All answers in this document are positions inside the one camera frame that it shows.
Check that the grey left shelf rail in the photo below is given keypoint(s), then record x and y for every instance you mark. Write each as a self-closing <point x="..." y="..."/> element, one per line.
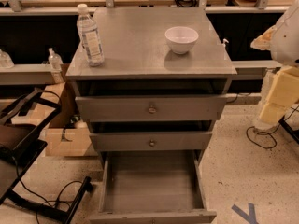
<point x="29" y="74"/>

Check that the blue floor tape mark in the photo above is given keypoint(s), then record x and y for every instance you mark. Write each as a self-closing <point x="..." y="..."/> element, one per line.
<point x="250" y="216"/>

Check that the small white pump bottle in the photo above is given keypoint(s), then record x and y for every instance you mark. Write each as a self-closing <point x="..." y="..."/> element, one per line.
<point x="225" y="42"/>

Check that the grey open bottom drawer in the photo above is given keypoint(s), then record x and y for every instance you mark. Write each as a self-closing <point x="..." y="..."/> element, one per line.
<point x="152" y="187"/>

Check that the white ceramic bowl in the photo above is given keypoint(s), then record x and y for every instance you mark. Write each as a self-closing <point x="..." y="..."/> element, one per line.
<point x="181" y="39"/>

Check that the black cart frame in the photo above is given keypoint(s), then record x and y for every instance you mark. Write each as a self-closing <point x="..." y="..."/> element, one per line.
<point x="19" y="148"/>

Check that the grey drawer cabinet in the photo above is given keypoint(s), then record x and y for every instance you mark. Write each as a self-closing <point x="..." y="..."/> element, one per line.
<point x="138" y="62"/>

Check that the grey right shelf rail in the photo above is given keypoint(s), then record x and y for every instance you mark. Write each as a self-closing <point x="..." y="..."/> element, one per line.
<point x="254" y="70"/>

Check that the clear plastic water bottle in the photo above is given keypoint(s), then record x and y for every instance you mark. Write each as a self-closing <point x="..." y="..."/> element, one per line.
<point x="89" y="36"/>

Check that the black stand base right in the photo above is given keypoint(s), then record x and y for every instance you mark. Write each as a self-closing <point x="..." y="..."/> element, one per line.
<point x="293" y="133"/>

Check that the cardboard box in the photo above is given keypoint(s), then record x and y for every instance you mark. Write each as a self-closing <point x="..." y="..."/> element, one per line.
<point x="67" y="135"/>

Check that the grey shelf rail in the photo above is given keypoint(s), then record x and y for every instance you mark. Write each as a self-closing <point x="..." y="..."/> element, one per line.
<point x="254" y="70"/>
<point x="29" y="74"/>

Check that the grey top drawer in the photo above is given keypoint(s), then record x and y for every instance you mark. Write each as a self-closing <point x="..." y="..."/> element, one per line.
<point x="151" y="108"/>

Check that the clear pump dispenser bottle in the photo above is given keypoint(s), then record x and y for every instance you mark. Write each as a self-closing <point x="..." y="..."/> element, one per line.
<point x="55" y="60"/>

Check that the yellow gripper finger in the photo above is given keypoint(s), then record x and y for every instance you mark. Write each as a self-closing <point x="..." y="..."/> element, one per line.
<point x="285" y="87"/>
<point x="272" y="113"/>

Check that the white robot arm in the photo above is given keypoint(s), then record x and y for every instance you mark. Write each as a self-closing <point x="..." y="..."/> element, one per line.
<point x="282" y="40"/>

